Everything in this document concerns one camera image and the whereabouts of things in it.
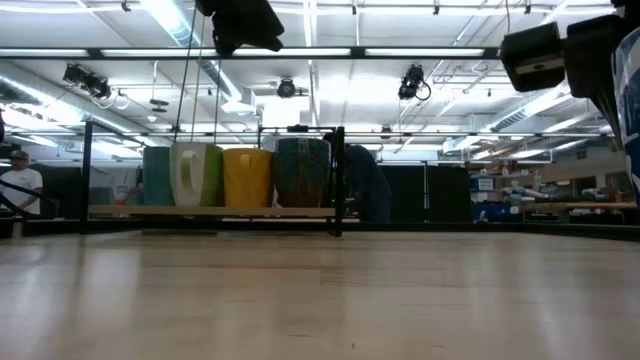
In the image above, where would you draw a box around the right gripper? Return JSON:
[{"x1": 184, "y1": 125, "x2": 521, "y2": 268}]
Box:
[{"x1": 566, "y1": 13, "x2": 627, "y2": 151}]

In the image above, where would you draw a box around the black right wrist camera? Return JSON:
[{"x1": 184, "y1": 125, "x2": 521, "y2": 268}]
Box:
[{"x1": 499, "y1": 22, "x2": 567, "y2": 94}]

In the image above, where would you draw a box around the black ceiling-mounted device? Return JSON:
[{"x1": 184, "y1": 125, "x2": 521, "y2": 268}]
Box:
[
  {"x1": 62, "y1": 63, "x2": 112, "y2": 100},
  {"x1": 398, "y1": 63, "x2": 432, "y2": 101},
  {"x1": 276, "y1": 77, "x2": 297, "y2": 99}
]

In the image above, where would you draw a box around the dark speckled teal-brown mug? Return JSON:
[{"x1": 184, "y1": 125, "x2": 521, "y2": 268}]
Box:
[{"x1": 272, "y1": 137, "x2": 332, "y2": 209}]

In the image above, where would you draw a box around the teal mug white interior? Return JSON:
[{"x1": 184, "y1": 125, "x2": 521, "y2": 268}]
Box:
[{"x1": 142, "y1": 145, "x2": 175, "y2": 207}]

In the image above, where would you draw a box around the white mug blue pattern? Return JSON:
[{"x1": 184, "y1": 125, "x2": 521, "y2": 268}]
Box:
[{"x1": 611, "y1": 27, "x2": 640, "y2": 206}]

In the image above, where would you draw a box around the black partition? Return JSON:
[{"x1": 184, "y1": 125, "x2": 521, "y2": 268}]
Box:
[
  {"x1": 392, "y1": 163, "x2": 474, "y2": 224},
  {"x1": 42, "y1": 163, "x2": 84, "y2": 221}
]

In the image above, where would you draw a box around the black table frame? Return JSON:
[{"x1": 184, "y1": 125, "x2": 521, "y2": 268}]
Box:
[{"x1": 0, "y1": 217, "x2": 640, "y2": 242}]

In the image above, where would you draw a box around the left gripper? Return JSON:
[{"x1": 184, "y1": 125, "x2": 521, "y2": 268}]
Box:
[{"x1": 212, "y1": 0, "x2": 285, "y2": 57}]

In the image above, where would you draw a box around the green mug white handle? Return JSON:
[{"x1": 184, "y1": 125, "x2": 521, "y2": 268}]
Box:
[{"x1": 168, "y1": 142, "x2": 225, "y2": 208}]

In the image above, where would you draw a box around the yellow mug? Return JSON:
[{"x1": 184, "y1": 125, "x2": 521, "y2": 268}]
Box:
[{"x1": 222, "y1": 147, "x2": 275, "y2": 209}]

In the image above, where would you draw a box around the wooden mug shelf black frame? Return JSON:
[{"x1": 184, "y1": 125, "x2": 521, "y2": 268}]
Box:
[{"x1": 79, "y1": 119, "x2": 347, "y2": 239}]

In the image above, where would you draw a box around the person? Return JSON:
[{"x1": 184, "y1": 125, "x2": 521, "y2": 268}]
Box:
[
  {"x1": 322, "y1": 130, "x2": 394, "y2": 224},
  {"x1": 0, "y1": 148, "x2": 45, "y2": 217}
]

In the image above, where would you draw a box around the wooden workbench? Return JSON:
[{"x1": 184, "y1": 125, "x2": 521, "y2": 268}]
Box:
[{"x1": 519, "y1": 200, "x2": 639, "y2": 212}]

